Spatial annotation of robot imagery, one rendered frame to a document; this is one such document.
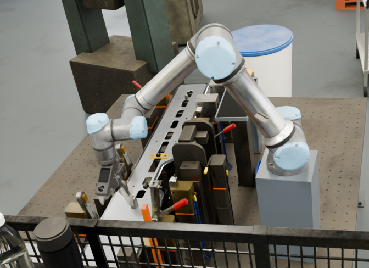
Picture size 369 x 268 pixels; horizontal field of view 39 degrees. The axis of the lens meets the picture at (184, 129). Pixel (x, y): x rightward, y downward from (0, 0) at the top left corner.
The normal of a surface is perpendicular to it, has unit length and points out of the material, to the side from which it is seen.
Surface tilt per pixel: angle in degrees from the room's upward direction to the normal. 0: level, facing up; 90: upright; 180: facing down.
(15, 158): 0
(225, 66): 83
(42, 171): 0
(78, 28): 90
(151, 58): 90
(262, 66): 94
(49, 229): 0
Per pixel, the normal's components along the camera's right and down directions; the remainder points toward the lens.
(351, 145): -0.16, -0.85
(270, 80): 0.22, 0.53
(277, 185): -0.33, 0.53
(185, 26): -0.11, 0.56
